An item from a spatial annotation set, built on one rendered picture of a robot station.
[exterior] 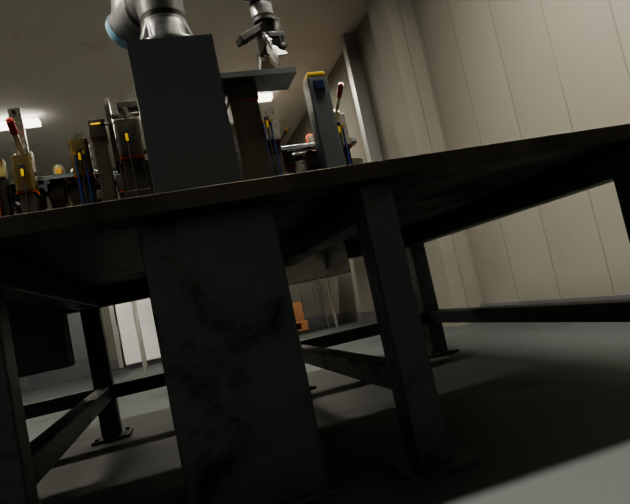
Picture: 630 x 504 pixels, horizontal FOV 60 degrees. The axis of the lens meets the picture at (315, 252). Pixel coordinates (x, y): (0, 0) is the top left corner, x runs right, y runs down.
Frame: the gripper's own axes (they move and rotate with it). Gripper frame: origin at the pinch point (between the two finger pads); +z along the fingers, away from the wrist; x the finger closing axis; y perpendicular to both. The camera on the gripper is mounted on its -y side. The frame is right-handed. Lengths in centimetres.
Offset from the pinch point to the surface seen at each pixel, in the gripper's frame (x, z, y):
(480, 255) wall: 143, 71, 194
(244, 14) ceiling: 241, -165, 95
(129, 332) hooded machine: 563, 72, -13
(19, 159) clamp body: 24, 14, -79
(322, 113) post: -6.5, 16.4, 13.0
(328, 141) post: -6.5, 26.1, 13.0
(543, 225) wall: 72, 62, 182
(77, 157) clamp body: 18, 17, -62
